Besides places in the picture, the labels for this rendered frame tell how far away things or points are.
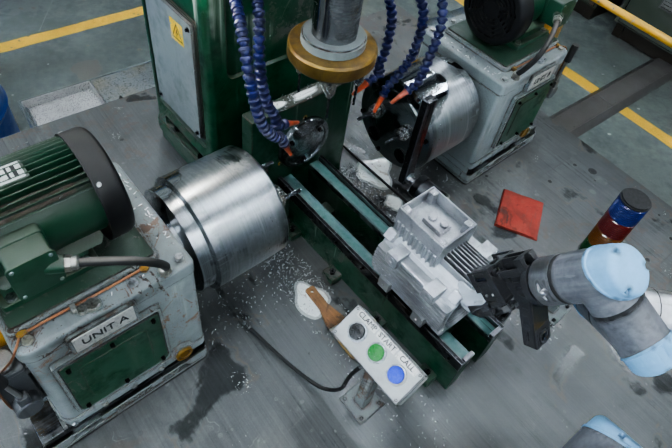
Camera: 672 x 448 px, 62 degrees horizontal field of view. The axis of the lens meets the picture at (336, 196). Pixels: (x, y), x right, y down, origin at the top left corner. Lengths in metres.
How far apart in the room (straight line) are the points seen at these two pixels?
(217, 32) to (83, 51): 2.32
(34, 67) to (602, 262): 3.05
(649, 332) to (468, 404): 0.55
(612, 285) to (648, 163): 2.68
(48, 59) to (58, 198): 2.61
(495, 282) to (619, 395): 0.61
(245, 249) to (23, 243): 0.40
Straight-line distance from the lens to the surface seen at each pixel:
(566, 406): 1.41
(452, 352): 1.21
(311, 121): 1.32
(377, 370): 1.01
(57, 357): 1.00
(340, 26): 1.07
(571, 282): 0.84
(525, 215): 1.66
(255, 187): 1.08
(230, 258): 1.07
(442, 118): 1.36
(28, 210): 0.87
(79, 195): 0.88
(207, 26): 1.18
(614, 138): 3.51
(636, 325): 0.86
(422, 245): 1.10
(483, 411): 1.32
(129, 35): 3.56
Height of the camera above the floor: 1.96
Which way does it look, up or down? 49 degrees down
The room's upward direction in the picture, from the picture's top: 10 degrees clockwise
